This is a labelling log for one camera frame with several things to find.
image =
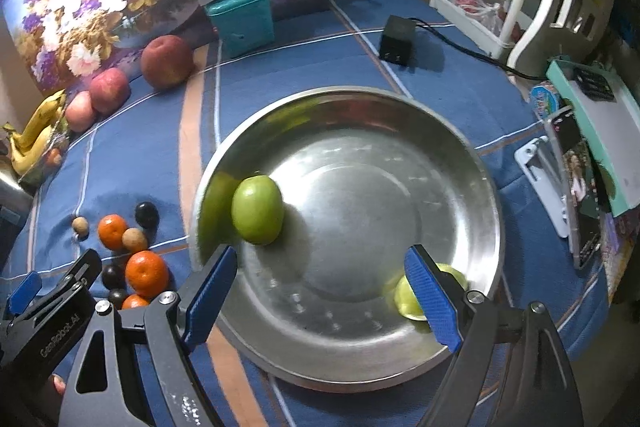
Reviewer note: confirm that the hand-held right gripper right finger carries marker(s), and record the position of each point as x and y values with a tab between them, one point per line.
432	302

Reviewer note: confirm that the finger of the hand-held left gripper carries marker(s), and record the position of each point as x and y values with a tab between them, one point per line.
22	293
82	272

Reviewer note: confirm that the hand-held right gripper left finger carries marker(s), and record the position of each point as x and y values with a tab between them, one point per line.
210	297

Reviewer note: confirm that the green jujube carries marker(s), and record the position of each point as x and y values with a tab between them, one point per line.
257	209
406	302

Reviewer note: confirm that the dark plum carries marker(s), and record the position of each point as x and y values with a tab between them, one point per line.
146	214
119	297
111	276

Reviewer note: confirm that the tangerine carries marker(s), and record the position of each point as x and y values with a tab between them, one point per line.
146	273
112	231
134	303

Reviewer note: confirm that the stainless steel bowl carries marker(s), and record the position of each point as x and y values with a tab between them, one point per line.
350	207

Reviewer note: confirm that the person's left hand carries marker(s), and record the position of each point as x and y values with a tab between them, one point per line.
58	384

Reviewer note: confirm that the small brown longan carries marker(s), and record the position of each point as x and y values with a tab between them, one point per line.
134	239
80	227

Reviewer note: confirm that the stainless steel thermal jug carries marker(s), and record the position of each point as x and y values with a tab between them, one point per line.
10	197

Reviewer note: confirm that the clear plastic tray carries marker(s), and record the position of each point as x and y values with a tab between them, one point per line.
40	167

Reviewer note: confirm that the banana bunch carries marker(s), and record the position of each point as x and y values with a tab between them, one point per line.
35	132

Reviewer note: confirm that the white phone stand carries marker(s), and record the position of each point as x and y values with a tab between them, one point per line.
542	187

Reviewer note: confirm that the pink apple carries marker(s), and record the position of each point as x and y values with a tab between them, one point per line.
80	112

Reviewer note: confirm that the colourful printed booklet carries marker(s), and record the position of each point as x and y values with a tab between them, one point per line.
617	252

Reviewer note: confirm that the dark red apple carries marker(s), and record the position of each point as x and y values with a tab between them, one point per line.
166	62

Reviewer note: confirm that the colourful round can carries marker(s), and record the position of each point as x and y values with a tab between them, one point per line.
545	99

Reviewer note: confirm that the teal and white box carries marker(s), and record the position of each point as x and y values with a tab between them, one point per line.
595	127

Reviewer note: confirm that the blue plaid tablecloth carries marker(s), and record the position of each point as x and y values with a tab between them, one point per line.
300	72

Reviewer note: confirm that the black power adapter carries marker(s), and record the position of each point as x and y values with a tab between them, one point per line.
397	39

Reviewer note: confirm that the floral painting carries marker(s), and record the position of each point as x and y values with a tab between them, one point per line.
75	7

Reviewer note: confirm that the plastic bag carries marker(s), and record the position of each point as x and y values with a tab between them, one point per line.
475	7

